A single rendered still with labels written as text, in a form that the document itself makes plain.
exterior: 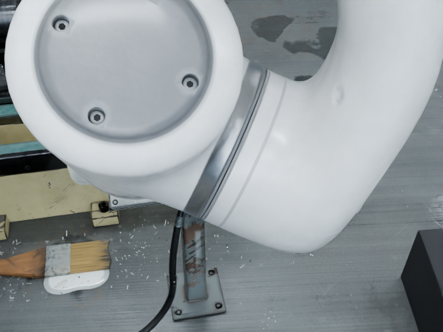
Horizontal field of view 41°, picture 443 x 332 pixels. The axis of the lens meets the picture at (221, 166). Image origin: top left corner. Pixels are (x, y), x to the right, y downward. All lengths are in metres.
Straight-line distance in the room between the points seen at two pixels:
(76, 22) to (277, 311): 0.63
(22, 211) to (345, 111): 0.73
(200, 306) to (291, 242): 0.53
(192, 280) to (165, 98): 0.56
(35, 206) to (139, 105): 0.71
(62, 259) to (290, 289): 0.32
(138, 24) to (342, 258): 0.68
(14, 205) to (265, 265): 0.37
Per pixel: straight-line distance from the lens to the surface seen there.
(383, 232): 0.90
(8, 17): 0.92
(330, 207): 0.24
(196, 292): 0.78
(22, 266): 0.86
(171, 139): 0.20
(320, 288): 0.82
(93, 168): 0.21
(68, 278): 0.84
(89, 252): 0.85
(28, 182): 0.87
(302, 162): 0.24
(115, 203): 0.58
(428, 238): 0.77
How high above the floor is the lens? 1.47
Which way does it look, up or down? 45 degrees down
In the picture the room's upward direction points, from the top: straight up
